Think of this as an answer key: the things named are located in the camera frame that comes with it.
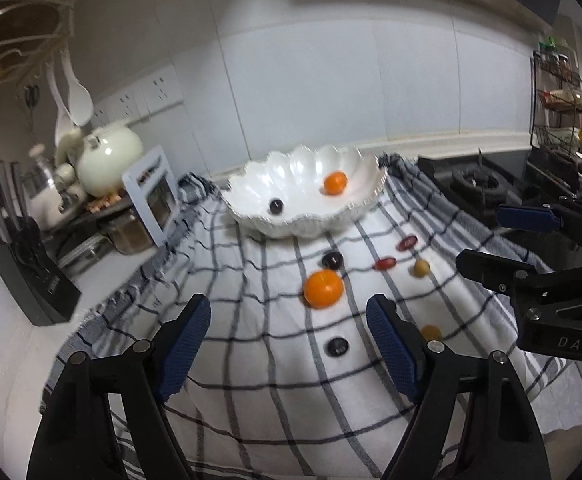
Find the black white checked cloth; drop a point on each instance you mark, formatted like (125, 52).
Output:
(271, 400)

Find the white rice spoon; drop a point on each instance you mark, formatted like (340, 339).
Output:
(78, 95)

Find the white wall outlet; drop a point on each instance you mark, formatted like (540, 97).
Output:
(161, 90)
(121, 105)

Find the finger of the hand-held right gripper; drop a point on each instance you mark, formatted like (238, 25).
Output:
(491, 270)
(521, 217)

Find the white ladle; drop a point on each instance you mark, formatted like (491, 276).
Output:
(61, 115)

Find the black knife block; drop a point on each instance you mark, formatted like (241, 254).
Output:
(26, 280)

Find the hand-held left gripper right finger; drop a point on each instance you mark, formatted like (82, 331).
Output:
(391, 355)

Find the glass jar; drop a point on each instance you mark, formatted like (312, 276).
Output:
(126, 232)

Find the orange tangerine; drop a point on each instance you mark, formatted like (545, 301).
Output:
(323, 288)
(335, 182)

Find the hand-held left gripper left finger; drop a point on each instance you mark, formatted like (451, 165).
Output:
(186, 350)

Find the yellow-brown longan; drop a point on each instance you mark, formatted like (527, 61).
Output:
(431, 333)
(421, 268)

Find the brown wall rack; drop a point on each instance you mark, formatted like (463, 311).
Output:
(21, 20)

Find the red jujube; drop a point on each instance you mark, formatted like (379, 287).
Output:
(385, 263)
(407, 242)

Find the cream round pot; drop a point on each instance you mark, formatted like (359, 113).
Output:
(108, 160)

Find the hanging scissors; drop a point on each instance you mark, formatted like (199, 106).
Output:
(31, 96)

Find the white frame stand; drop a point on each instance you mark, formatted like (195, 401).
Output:
(138, 180)

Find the white scalloped bowl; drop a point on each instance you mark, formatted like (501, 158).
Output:
(301, 185)

